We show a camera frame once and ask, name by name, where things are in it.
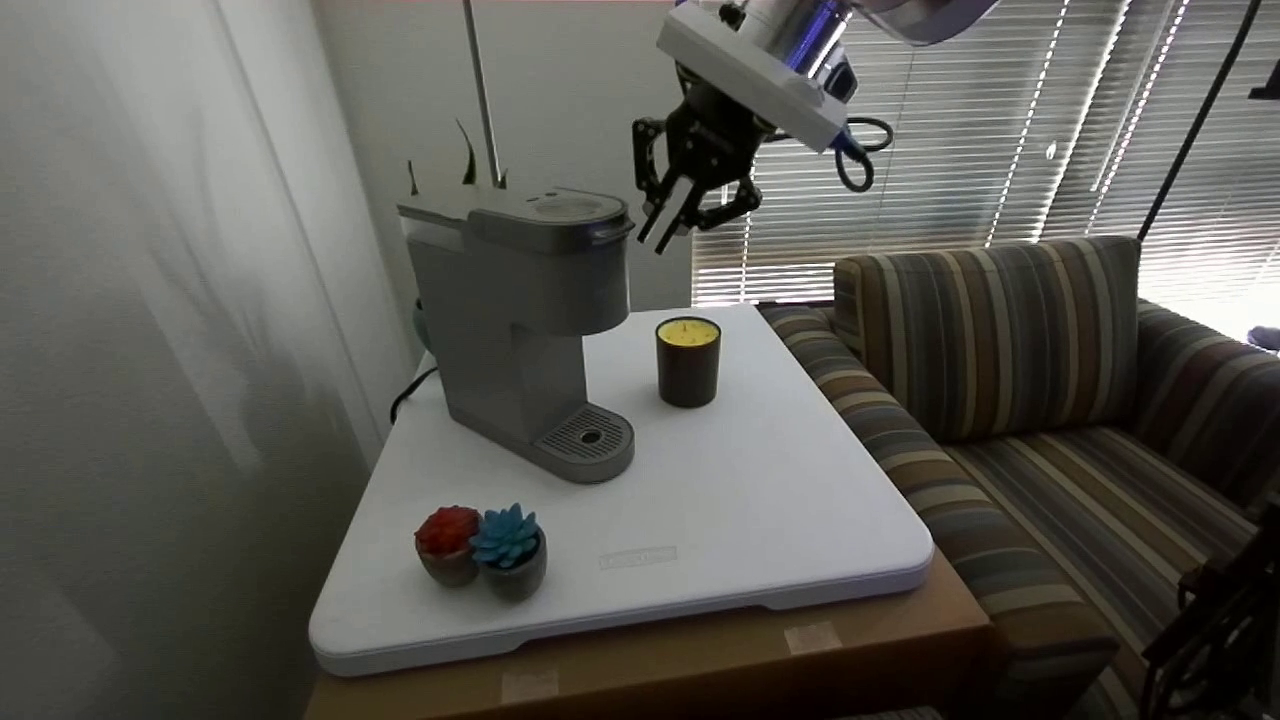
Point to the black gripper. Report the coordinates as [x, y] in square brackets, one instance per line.
[692, 167]

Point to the grey coffee maker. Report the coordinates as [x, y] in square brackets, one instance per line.
[505, 302]

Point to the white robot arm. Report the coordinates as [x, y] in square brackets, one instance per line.
[912, 22]

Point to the dark jar yellow candle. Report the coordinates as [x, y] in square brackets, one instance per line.
[690, 360]

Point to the thin metal floor pole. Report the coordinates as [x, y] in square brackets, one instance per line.
[481, 96]

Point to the white table top board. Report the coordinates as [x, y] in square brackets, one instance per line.
[751, 503]

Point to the small pot red succulent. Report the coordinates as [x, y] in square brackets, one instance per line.
[447, 545]

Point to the white window blinds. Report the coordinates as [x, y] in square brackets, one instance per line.
[1044, 121]

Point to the striped sofa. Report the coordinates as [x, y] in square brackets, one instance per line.
[1073, 449]

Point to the wooden brown table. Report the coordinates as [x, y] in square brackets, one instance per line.
[739, 667]

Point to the dark stand at right edge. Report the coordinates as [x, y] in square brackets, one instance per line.
[1214, 660]

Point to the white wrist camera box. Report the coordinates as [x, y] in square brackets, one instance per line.
[772, 57]

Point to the black robot cable blue connectors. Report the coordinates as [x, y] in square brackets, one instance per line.
[863, 135]

